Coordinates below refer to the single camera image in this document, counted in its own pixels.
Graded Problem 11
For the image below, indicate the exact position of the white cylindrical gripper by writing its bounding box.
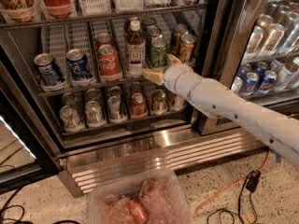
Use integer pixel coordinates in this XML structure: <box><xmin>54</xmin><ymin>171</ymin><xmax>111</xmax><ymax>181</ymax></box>
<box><xmin>143</xmin><ymin>54</ymin><xmax>203</xmax><ymax>103</ymax></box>

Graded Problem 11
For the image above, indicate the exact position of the green soda can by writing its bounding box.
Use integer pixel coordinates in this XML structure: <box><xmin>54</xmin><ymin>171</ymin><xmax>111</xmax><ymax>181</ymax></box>
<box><xmin>141</xmin><ymin>17</ymin><xmax>157</xmax><ymax>34</ymax></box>
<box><xmin>146</xmin><ymin>27</ymin><xmax>163</xmax><ymax>46</ymax></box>
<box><xmin>149</xmin><ymin>37</ymin><xmax>168</xmax><ymax>67</ymax></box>

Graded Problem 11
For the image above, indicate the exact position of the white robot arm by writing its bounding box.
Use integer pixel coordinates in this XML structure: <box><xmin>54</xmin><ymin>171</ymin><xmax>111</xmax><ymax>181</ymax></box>
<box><xmin>143</xmin><ymin>63</ymin><xmax>299</xmax><ymax>166</ymax></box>

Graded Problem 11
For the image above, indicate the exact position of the front brown gold can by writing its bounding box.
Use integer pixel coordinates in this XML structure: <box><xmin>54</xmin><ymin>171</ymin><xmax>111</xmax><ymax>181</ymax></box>
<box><xmin>178</xmin><ymin>34</ymin><xmax>195</xmax><ymax>63</ymax></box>

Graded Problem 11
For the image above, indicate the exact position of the brown gold can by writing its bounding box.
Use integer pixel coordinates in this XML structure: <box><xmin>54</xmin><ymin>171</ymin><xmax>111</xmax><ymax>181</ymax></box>
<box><xmin>170</xmin><ymin>23</ymin><xmax>189</xmax><ymax>55</ymax></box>
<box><xmin>178</xmin><ymin>34</ymin><xmax>195</xmax><ymax>63</ymax></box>

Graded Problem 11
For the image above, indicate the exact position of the back red can bottom shelf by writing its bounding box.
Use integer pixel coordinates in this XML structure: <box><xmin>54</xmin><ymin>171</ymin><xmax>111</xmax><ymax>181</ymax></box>
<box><xmin>130</xmin><ymin>81</ymin><xmax>144</xmax><ymax>95</ymax></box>

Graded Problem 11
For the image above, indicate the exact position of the red can shelf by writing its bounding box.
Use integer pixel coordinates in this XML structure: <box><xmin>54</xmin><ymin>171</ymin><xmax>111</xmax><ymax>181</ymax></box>
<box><xmin>130</xmin><ymin>81</ymin><xmax>144</xmax><ymax>95</ymax></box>
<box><xmin>130</xmin><ymin>92</ymin><xmax>146</xmax><ymax>116</ymax></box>

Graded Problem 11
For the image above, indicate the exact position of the brown can bottom shelf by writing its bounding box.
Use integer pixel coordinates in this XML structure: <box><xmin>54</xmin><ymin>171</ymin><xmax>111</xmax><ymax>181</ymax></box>
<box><xmin>151</xmin><ymin>90</ymin><xmax>166</xmax><ymax>111</ymax></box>

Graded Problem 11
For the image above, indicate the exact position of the back brown gold can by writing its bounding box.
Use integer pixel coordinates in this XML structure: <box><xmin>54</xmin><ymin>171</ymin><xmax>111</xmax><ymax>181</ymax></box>
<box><xmin>170</xmin><ymin>23</ymin><xmax>189</xmax><ymax>55</ymax></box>

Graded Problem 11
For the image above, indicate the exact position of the front red cola can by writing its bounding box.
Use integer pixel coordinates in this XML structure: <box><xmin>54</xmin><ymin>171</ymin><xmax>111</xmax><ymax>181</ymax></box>
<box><xmin>97</xmin><ymin>45</ymin><xmax>121</xmax><ymax>76</ymax></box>

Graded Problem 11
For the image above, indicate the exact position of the back red cola can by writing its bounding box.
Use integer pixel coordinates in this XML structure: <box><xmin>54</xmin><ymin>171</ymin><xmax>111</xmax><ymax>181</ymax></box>
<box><xmin>96</xmin><ymin>32</ymin><xmax>115</xmax><ymax>49</ymax></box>

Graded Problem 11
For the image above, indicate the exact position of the blue pepsi can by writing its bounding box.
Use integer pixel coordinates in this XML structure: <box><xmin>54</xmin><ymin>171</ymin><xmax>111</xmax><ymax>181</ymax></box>
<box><xmin>66</xmin><ymin>49</ymin><xmax>93</xmax><ymax>80</ymax></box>

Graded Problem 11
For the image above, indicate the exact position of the blue pepsi can right fridge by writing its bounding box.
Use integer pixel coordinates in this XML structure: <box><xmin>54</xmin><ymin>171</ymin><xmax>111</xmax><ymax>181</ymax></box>
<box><xmin>239</xmin><ymin>72</ymin><xmax>259</xmax><ymax>95</ymax></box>

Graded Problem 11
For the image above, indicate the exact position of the fridge glass door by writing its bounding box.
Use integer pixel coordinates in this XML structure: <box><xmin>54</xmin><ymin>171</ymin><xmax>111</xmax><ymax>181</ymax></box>
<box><xmin>198</xmin><ymin>0</ymin><xmax>299</xmax><ymax>135</ymax></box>

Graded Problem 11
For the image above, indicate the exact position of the white green can bottom left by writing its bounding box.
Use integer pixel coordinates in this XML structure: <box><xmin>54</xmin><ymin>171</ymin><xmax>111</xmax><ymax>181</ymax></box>
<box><xmin>60</xmin><ymin>105</ymin><xmax>81</xmax><ymax>129</ymax></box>

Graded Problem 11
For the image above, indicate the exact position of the blue silver can left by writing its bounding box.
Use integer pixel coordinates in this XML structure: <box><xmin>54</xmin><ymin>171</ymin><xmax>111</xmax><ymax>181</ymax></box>
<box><xmin>34</xmin><ymin>53</ymin><xmax>64</xmax><ymax>86</ymax></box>

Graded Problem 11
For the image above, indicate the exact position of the red cola can in bin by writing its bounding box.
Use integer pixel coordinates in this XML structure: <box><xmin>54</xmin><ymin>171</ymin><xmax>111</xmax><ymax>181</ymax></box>
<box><xmin>129</xmin><ymin>198</ymin><xmax>149</xmax><ymax>224</ymax></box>

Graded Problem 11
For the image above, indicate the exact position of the brown tea bottle white cap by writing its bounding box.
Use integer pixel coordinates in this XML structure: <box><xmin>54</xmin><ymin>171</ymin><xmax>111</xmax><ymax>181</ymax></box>
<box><xmin>125</xmin><ymin>21</ymin><xmax>145</xmax><ymax>77</ymax></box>

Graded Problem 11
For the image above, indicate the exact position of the small bottle bottom right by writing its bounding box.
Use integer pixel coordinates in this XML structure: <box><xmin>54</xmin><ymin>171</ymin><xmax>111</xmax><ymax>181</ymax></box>
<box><xmin>169</xmin><ymin>92</ymin><xmax>185</xmax><ymax>111</ymax></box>

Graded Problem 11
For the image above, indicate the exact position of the clear plastic bin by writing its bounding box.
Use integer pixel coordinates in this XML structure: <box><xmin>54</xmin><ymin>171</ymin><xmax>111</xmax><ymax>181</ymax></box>
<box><xmin>88</xmin><ymin>168</ymin><xmax>192</xmax><ymax>224</ymax></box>

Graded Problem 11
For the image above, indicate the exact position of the black power adapter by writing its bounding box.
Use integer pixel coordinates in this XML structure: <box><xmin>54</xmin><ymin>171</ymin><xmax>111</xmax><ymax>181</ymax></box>
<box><xmin>246</xmin><ymin>170</ymin><xmax>261</xmax><ymax>192</ymax></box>

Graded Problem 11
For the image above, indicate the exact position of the orange extension cable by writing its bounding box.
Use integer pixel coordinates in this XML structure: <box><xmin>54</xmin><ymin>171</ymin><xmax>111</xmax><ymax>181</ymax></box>
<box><xmin>193</xmin><ymin>147</ymin><xmax>273</xmax><ymax>218</ymax></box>

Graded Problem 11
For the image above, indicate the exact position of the black cable floor left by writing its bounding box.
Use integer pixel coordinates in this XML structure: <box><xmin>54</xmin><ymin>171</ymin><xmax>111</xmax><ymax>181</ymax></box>
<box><xmin>0</xmin><ymin>187</ymin><xmax>82</xmax><ymax>224</ymax></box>

